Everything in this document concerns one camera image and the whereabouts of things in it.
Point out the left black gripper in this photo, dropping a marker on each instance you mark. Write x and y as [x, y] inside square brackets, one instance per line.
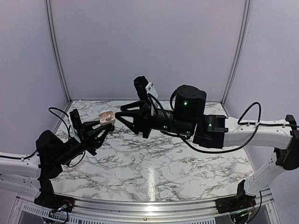
[89, 138]

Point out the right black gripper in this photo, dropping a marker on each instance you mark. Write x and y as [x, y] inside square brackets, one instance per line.
[142, 117]

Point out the white round charging case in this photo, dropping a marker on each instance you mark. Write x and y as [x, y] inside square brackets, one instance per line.
[107, 117]

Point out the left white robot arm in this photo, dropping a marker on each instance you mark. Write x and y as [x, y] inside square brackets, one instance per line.
[32, 175]

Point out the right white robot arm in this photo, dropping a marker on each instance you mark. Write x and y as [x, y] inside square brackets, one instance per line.
[214, 134]

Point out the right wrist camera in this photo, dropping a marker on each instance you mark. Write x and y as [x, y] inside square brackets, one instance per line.
[144, 87]

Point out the aluminium front rail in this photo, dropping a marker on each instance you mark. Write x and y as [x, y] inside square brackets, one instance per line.
[95, 211]

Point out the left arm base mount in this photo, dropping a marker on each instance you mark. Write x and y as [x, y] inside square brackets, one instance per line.
[49, 199]

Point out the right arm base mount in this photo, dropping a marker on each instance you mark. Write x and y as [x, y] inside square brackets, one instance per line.
[237, 202]

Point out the left aluminium corner post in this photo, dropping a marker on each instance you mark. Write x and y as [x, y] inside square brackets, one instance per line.
[55, 48]

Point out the aluminium corner post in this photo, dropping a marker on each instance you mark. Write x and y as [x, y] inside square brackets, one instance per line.
[55, 48]
[238, 51]

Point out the right aluminium corner post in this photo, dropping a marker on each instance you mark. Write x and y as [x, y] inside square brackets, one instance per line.
[238, 51]

